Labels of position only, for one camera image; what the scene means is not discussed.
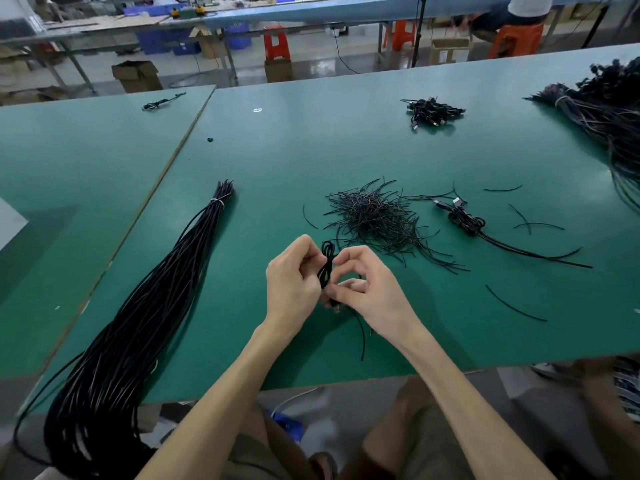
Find person's right leg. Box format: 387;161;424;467
560;357;640;480

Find large white box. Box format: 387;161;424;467
0;197;29;252

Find pile of black wire ties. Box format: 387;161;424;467
325;177;469;274

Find person's right hand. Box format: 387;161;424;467
325;245;423;351

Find person's right forearm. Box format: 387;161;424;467
395;319;556;480

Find red plastic stool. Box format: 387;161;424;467
263;27;292;62

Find small cable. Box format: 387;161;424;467
142;91;188;112

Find black tripod stand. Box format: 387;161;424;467
582;0;613;48

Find large heap of black cables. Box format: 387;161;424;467
527;57;640;211

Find person's left forearm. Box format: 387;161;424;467
138;319;296;480

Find open cardboard box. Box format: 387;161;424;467
111;61;162;94

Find blue plastic item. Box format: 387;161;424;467
272;413;306;443

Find person's left hand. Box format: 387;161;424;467
262;235;329;343

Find long black cable bundle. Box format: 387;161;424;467
12;179;236;480

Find small pile of knotted cables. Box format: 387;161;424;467
401;97;466;132

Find black fan on stand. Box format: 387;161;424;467
411;0;428;68

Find long blue workbench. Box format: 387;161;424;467
165;0;640;29

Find orange plastic stool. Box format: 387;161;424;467
388;19;416;53
488;23;546;59

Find small cardboard box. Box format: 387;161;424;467
264;59;295;84

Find person's brown shorts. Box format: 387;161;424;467
220;375;481;480

